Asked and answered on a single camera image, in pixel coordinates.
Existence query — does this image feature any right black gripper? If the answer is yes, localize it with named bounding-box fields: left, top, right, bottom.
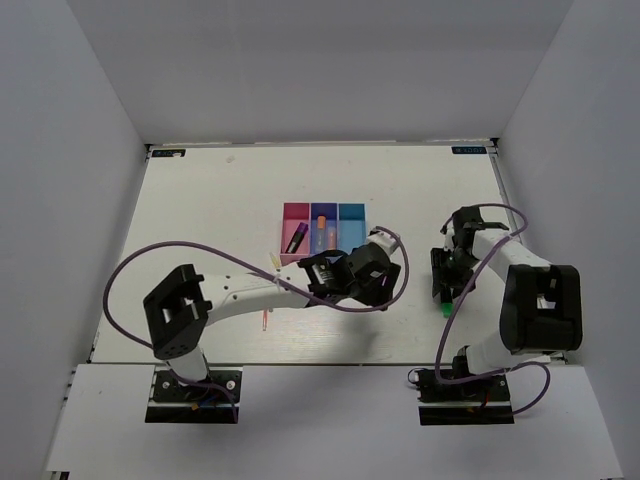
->
left=431, top=246, right=481, bottom=298

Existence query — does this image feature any black green highlighter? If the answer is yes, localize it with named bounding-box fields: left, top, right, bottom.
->
left=440, top=292, right=454, bottom=318

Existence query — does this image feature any grey orange highlighter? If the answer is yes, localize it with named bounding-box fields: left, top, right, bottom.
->
left=314, top=215, right=326, bottom=253

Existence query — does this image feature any yellow pen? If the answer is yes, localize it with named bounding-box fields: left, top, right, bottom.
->
left=269, top=252, right=282, bottom=270

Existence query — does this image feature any red white pen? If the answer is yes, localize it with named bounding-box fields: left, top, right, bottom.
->
left=262, top=310, right=269, bottom=332

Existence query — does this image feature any yellow orange highlighter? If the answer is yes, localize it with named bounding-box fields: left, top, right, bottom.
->
left=326, top=227, right=336, bottom=250

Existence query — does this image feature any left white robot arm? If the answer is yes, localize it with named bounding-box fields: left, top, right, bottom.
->
left=143, top=240, right=401, bottom=399

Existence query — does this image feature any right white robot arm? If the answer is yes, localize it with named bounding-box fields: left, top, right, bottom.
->
left=430, top=204, right=584, bottom=399

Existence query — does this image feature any light blue container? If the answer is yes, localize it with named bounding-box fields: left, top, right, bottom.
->
left=338, top=203, right=368, bottom=253

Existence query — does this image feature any dark blue container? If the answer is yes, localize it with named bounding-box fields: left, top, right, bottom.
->
left=310, top=203, right=338, bottom=255

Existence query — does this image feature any black purple highlighter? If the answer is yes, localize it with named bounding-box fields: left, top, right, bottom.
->
left=285, top=222, right=309, bottom=254

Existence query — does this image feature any pink container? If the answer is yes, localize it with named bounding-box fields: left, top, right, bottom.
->
left=279, top=202, right=311, bottom=265

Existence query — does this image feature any right blue corner label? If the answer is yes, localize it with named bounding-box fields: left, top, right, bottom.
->
left=451, top=145, right=487, bottom=155

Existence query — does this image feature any blue corner label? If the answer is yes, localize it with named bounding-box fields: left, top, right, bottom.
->
left=151, top=149, right=186, bottom=158
left=451, top=145, right=487, bottom=155

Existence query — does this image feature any left blue corner label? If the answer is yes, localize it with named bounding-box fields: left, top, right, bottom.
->
left=151, top=149, right=186, bottom=158

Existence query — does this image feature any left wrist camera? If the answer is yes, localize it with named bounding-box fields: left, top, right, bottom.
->
left=366, top=230, right=399, bottom=257

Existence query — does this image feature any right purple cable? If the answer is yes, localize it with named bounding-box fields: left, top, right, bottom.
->
left=433, top=202, right=552, bottom=416

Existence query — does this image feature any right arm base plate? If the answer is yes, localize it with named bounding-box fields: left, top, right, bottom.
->
left=407, top=368, right=514, bottom=426

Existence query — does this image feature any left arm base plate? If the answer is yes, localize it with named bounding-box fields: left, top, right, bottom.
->
left=145, top=368, right=243, bottom=425

